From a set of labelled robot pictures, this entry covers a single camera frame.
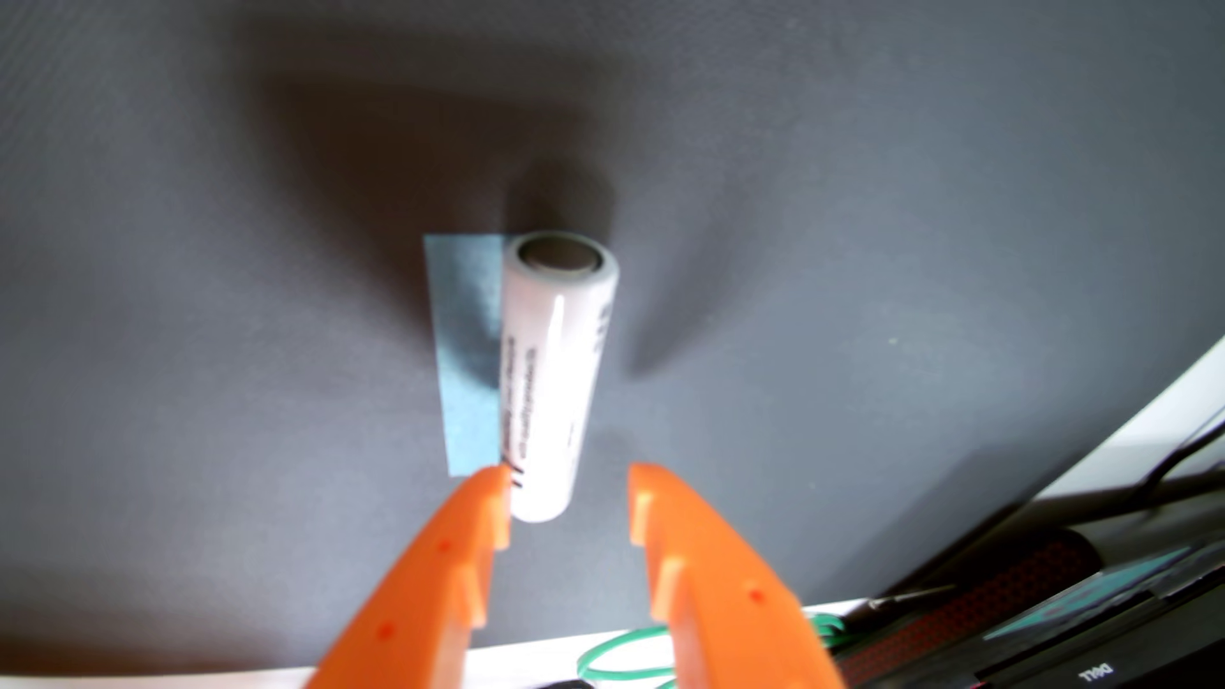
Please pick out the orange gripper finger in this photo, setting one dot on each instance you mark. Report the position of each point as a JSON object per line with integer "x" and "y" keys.
{"x": 727, "y": 612}
{"x": 421, "y": 603}

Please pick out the white cylindrical battery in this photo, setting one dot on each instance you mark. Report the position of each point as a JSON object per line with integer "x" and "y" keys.
{"x": 555, "y": 383}

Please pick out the blue tape piece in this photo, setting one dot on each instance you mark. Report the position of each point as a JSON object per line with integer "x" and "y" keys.
{"x": 464, "y": 364}

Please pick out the black laptop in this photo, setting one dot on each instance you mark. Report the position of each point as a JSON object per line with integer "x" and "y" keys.
{"x": 1005, "y": 612}

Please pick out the dark grey mat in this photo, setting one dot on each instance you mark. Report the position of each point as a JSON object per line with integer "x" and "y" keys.
{"x": 191, "y": 383}

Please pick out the teal laptop sticker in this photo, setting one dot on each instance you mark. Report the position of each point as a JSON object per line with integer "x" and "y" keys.
{"x": 1091, "y": 593}

